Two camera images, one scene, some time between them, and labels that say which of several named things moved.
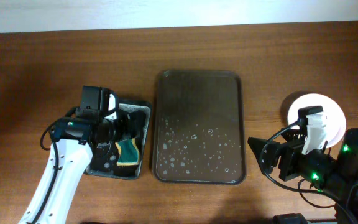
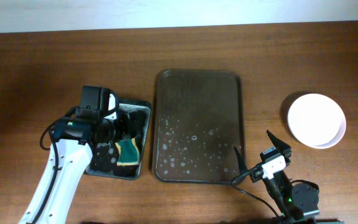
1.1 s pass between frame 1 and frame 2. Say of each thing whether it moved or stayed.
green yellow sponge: stayed
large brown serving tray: stayed
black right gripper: moved
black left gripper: stayed
